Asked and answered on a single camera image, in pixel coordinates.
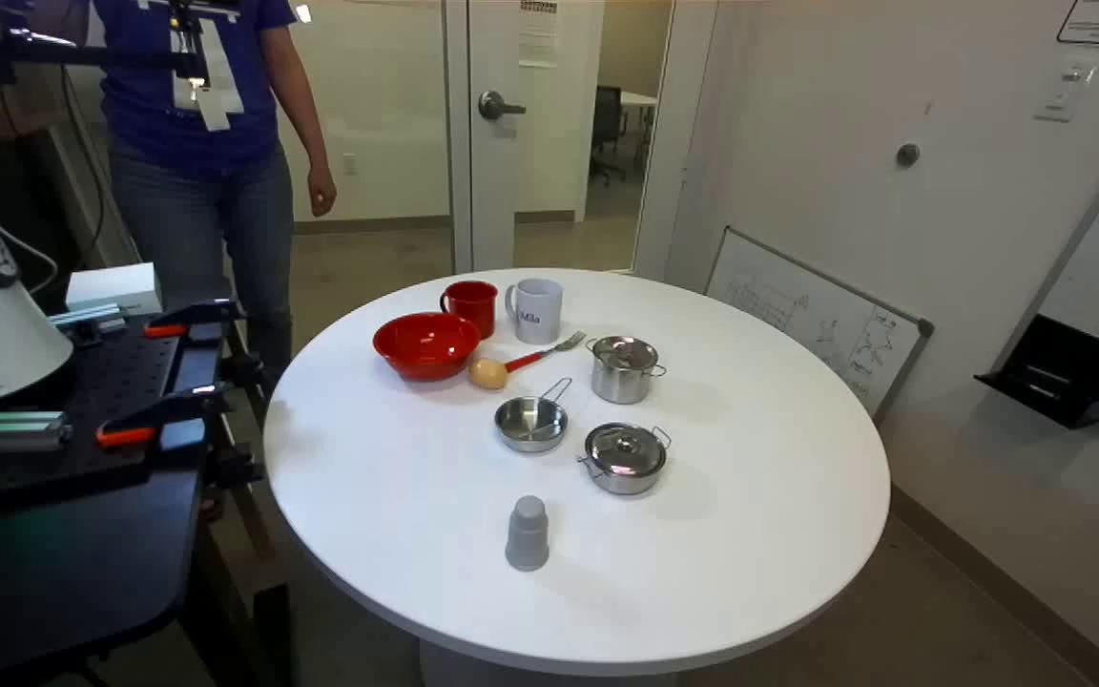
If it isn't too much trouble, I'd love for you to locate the person's bare hand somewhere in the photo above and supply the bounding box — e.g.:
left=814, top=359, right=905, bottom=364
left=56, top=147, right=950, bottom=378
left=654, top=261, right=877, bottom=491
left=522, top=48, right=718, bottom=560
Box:
left=303, top=159, right=340, bottom=220

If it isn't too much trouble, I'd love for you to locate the tall steel pot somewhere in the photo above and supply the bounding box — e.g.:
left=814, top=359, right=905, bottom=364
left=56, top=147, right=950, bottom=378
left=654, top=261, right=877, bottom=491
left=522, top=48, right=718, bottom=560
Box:
left=588, top=354, right=670, bottom=407

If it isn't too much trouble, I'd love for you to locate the steel lid of low pot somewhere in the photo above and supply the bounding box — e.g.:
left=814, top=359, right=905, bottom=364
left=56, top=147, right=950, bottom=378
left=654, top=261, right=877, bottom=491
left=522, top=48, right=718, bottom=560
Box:
left=581, top=420, right=670, bottom=473

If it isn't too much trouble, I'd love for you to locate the low steel pot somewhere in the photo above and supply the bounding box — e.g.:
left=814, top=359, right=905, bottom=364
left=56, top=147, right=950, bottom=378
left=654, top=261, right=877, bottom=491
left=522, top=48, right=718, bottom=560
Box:
left=575, top=434, right=677, bottom=500

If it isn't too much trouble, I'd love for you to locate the person in blue shirt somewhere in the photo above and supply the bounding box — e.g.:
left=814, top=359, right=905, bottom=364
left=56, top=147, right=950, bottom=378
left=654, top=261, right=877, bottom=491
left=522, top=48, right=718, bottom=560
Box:
left=89, top=0, right=331, bottom=385

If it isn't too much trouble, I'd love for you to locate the white id badge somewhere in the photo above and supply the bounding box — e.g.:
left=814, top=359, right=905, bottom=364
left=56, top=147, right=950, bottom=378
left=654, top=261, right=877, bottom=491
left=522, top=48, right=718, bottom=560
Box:
left=163, top=16, right=248, bottom=137

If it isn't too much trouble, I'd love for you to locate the white door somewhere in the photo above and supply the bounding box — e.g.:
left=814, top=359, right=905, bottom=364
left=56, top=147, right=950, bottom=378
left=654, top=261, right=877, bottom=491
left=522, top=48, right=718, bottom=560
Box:
left=443, top=0, right=529, bottom=275

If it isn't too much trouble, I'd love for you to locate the red bowl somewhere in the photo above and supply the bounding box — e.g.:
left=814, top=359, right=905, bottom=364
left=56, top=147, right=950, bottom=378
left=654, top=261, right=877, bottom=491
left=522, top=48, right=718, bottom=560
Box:
left=372, top=309, right=484, bottom=385

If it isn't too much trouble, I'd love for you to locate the red mug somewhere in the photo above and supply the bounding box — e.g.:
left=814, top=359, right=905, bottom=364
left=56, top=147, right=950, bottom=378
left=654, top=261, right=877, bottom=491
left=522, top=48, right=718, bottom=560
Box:
left=435, top=278, right=503, bottom=345

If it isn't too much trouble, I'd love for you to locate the white cardboard box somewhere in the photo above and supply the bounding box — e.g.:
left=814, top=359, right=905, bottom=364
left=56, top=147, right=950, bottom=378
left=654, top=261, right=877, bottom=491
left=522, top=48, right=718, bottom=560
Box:
left=62, top=261, right=169, bottom=326

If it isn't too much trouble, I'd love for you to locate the white mug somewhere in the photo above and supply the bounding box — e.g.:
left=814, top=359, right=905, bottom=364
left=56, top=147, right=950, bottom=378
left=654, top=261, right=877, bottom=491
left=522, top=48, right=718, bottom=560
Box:
left=503, top=275, right=569, bottom=347

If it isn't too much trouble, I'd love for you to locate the beige egg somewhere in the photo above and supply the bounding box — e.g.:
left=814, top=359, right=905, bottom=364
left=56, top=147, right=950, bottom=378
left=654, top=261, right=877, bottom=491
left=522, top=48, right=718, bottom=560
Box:
left=471, top=354, right=513, bottom=394

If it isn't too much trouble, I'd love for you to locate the small steel saucepan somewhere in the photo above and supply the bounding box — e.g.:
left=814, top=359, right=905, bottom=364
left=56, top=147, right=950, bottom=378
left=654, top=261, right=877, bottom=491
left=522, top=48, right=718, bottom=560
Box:
left=494, top=374, right=575, bottom=457

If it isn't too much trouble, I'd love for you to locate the gray plastic cup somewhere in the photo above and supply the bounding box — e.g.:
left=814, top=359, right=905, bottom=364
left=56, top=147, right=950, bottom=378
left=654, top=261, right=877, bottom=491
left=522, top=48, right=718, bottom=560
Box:
left=503, top=491, right=553, bottom=575

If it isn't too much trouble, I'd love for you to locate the black work table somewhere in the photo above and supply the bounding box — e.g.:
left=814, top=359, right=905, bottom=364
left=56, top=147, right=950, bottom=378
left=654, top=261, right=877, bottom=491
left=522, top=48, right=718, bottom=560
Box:
left=0, top=301, right=303, bottom=687

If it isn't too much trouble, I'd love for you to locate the small whiteboard with drawings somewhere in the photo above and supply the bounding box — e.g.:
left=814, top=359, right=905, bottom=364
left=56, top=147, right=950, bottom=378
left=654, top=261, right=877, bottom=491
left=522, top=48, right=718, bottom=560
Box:
left=704, top=224, right=940, bottom=420

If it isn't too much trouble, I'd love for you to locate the black marker tray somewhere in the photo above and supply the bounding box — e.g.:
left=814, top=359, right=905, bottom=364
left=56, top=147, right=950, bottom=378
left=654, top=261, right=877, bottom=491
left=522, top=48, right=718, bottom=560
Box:
left=972, top=313, right=1099, bottom=432

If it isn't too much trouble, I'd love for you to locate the orange-handled black clamp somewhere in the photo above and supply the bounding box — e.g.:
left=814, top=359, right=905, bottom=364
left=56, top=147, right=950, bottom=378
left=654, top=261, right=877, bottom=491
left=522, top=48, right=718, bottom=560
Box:
left=138, top=295, right=248, bottom=350
left=90, top=378, right=246, bottom=457

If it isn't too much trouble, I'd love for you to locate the metal door handle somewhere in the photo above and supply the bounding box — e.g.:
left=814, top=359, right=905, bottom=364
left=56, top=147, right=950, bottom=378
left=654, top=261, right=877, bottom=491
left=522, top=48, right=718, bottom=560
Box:
left=472, top=89, right=529, bottom=126

